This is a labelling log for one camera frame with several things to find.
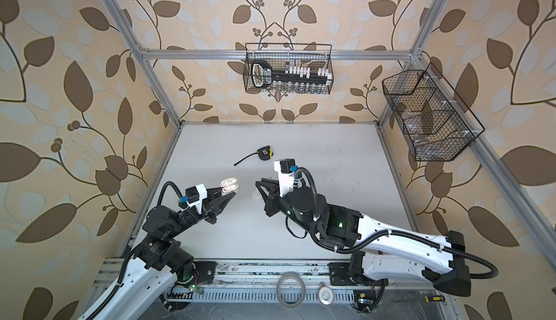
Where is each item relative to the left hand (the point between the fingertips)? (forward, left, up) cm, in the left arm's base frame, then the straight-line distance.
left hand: (232, 190), depth 63 cm
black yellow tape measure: (+33, -4, -27) cm, 43 cm away
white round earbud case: (+12, -3, -27) cm, 29 cm away
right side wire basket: (+24, -67, +5) cm, 71 cm away
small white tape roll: (-23, -30, -28) cm, 47 cm away
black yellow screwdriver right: (-22, -65, -28) cm, 74 cm away
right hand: (-1, -8, +5) cm, 10 cm away
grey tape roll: (-18, -15, -29) cm, 37 cm away
